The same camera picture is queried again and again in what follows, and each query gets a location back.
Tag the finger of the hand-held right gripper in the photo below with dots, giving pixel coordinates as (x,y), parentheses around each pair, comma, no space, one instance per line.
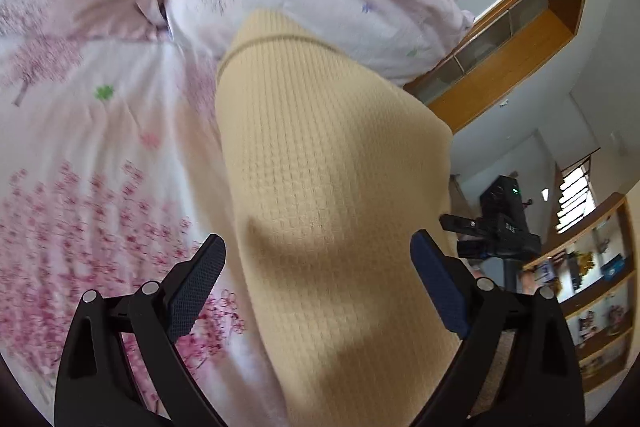
(469,248)
(460,224)

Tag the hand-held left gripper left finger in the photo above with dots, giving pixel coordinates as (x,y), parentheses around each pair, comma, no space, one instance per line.
(195,287)

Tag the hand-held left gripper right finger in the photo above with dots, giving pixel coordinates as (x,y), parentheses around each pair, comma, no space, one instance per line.
(440,282)

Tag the cream waffle coat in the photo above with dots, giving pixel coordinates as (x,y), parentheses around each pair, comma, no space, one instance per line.
(325,207)

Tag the person's right hand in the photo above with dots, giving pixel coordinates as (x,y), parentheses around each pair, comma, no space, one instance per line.
(532,279)

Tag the window with blinds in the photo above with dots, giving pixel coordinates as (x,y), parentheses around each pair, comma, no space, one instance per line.
(575,199)

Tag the blue box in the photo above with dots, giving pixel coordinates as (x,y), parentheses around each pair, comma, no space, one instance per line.
(612,268)

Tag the wooden headboard with glass panels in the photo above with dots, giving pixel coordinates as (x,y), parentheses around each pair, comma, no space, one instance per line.
(500,82)

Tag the pink floral bed sheet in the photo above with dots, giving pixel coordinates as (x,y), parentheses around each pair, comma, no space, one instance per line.
(75,207)

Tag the wooden bookshelf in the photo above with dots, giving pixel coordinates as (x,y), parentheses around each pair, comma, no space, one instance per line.
(595,338)

